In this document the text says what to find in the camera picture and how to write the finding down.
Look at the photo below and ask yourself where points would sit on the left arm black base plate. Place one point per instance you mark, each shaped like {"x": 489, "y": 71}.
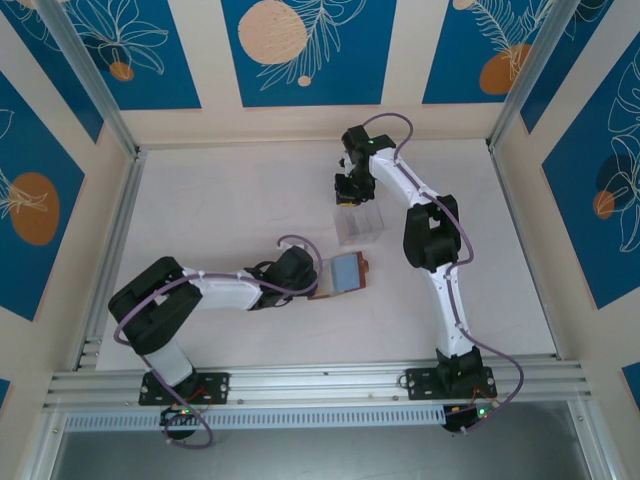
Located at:
{"x": 215, "y": 387}

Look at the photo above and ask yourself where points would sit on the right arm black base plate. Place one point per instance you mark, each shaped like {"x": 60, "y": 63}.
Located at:
{"x": 420, "y": 385}

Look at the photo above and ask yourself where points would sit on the aluminium frame post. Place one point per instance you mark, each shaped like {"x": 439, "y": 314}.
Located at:
{"x": 94, "y": 85}
{"x": 531, "y": 75}

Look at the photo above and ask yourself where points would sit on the aluminium mounting rail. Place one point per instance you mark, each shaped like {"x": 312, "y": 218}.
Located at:
{"x": 320, "y": 382}

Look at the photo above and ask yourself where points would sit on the blue floral wall panel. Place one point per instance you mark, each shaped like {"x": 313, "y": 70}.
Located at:
{"x": 450, "y": 50}
{"x": 30, "y": 150}
{"x": 547, "y": 85}
{"x": 150, "y": 75}
{"x": 60, "y": 75}
{"x": 575, "y": 225}
{"x": 350, "y": 75}

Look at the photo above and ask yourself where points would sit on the brown leather card holder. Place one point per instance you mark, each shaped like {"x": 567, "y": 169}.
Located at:
{"x": 347, "y": 272}

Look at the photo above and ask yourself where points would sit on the clear plastic card box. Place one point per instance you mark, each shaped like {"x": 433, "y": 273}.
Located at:
{"x": 370, "y": 230}

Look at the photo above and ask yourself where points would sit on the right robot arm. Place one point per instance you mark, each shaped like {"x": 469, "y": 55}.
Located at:
{"x": 432, "y": 235}

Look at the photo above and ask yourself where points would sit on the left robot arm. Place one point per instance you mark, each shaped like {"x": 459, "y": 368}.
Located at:
{"x": 150, "y": 305}

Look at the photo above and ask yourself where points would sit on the aluminium table side rail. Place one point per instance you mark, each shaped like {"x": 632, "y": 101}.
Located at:
{"x": 115, "y": 225}
{"x": 504, "y": 175}

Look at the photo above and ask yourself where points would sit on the grey metal sheet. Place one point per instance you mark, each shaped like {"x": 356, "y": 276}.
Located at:
{"x": 320, "y": 455}

